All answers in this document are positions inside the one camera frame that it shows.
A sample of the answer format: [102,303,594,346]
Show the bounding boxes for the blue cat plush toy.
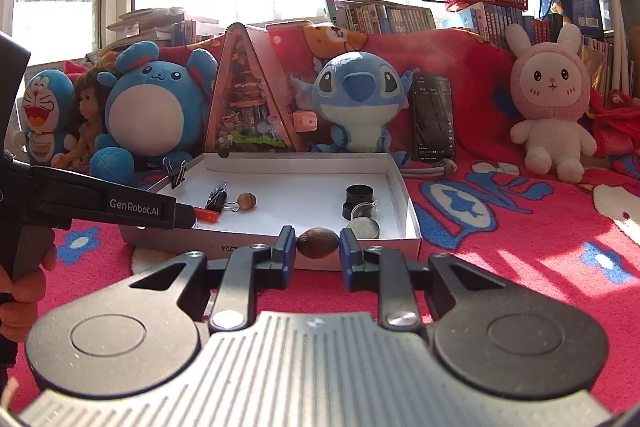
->
[14,69,76,168]

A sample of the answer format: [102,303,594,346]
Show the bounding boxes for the brown-haired doll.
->
[52,69,113,172]

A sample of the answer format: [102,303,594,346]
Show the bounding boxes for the white pipes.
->
[585,0,636,98]

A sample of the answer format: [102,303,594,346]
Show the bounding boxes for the blue round plush toy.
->
[90,41,221,188]

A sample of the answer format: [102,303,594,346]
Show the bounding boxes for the white phone lanyard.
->
[402,158,458,180]

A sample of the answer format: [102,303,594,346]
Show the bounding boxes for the black round container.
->
[346,184,375,208]

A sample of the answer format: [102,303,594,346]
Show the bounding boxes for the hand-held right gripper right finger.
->
[339,228,503,333]

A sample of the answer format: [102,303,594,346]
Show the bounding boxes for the black round cap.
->
[346,218,381,240]

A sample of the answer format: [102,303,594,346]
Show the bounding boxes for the pink bunny plush toy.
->
[504,23,598,184]

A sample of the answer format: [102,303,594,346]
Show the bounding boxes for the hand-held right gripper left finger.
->
[131,225,297,333]

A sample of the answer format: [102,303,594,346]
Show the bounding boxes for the row of books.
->
[322,0,613,72]

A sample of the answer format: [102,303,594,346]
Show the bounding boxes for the small pink box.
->
[292,109,319,134]

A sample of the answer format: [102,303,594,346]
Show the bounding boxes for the black binder clip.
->
[204,184,241,212]
[162,158,188,190]

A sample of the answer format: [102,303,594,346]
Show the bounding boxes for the black smartphone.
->
[411,74,457,162]

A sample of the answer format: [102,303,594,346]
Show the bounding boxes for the stack of books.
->
[105,7,221,52]

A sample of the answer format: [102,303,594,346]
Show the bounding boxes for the person's left hand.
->
[0,243,58,344]

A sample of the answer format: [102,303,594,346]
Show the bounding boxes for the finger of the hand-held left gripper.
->
[172,202,197,230]

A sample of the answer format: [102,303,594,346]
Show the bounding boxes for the red cloth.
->
[582,89,640,180]

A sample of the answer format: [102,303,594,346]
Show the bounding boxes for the blue alien plush toy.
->
[290,51,421,168]

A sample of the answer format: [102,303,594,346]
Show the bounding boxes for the white cardboard box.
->
[119,152,422,270]

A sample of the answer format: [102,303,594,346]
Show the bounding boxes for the triangular miniature house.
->
[204,23,301,158]

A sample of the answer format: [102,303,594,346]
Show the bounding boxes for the clear plastic lid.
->
[350,202,379,224]

